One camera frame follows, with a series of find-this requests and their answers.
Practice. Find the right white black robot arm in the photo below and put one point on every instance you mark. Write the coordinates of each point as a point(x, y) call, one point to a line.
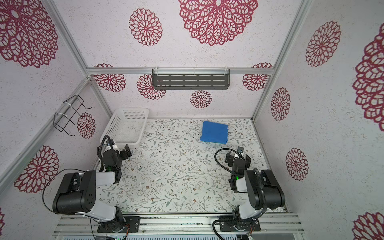
point(260, 186)

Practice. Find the white plastic basket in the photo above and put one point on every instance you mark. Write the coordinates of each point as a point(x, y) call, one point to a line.
point(126, 127)

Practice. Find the blue tank top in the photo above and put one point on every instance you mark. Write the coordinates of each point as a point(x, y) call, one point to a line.
point(214, 133)

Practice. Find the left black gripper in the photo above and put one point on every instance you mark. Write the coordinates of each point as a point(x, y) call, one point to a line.
point(125, 155)

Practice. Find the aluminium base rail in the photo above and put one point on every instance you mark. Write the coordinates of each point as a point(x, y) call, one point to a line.
point(183, 224)

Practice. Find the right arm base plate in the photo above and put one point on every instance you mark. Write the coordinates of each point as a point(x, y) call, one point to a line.
point(228, 224)

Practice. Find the grey slotted wall shelf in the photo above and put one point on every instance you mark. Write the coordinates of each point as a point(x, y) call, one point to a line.
point(194, 80)

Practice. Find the black wire wall rack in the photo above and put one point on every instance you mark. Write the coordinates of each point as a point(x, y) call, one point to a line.
point(62, 119)

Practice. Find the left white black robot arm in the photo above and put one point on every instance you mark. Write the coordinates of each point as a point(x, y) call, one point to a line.
point(77, 192)

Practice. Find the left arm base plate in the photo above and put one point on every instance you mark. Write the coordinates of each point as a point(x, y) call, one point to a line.
point(120, 225)

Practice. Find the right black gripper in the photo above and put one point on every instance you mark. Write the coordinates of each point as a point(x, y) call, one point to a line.
point(231, 160)

